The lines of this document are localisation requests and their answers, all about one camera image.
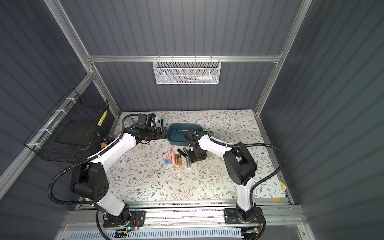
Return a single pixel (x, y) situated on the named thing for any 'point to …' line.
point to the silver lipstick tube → (188, 160)
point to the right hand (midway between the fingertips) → (196, 160)
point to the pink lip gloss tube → (171, 156)
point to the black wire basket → (72, 131)
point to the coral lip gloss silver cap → (179, 159)
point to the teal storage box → (176, 132)
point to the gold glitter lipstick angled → (185, 150)
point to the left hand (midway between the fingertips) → (163, 134)
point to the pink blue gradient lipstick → (166, 159)
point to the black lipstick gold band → (182, 153)
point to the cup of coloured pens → (106, 140)
